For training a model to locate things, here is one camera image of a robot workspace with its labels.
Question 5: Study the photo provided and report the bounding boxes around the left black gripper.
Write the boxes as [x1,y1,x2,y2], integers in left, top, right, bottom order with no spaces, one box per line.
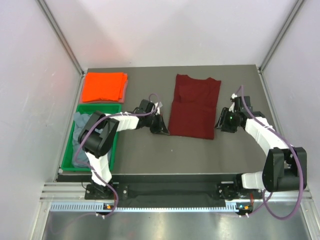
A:
[145,112,170,135]

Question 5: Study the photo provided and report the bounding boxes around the dark red t-shirt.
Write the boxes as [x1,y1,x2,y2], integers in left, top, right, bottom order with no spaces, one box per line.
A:
[168,74,222,140]

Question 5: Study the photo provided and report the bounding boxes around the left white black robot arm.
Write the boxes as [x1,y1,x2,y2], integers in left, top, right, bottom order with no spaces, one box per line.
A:
[76,99,170,199]

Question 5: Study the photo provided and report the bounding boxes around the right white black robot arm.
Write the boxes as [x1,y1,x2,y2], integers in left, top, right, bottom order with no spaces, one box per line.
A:
[215,94,307,198]

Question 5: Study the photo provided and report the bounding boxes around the folded orange t-shirt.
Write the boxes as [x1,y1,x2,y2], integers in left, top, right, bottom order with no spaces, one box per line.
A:
[82,72,129,103]

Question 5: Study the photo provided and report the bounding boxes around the crumpled grey-blue t-shirt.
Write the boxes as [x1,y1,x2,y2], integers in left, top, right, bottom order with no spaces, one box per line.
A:
[71,112,113,170]

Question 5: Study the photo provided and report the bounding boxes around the green plastic bin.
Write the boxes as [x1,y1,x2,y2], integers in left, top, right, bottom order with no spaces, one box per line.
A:
[61,103,122,172]

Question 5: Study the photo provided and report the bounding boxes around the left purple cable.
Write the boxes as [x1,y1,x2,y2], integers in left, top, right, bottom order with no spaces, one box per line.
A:
[73,93,162,218]

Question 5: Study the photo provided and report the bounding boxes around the purple cable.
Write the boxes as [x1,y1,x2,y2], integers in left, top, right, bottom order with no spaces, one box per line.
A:
[234,85,305,221]
[73,93,162,218]

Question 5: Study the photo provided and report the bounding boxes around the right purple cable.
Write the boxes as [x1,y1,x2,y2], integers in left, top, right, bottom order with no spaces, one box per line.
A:
[234,85,305,221]

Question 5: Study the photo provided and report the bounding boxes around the aluminium front rail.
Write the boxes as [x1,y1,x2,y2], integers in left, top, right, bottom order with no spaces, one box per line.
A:
[39,182,298,202]

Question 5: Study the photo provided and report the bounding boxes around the slotted grey cable duct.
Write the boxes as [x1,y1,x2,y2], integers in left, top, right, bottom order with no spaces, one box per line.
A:
[49,202,253,213]

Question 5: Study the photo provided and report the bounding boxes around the right aluminium corner post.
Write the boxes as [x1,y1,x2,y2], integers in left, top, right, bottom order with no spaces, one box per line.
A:
[257,0,306,74]

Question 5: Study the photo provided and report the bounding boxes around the aluminium corner post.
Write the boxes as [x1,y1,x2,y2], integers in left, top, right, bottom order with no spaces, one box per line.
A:
[257,0,306,74]
[34,0,85,76]

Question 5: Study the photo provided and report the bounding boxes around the left aluminium corner post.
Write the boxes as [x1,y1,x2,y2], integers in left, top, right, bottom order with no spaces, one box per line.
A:
[34,0,85,76]

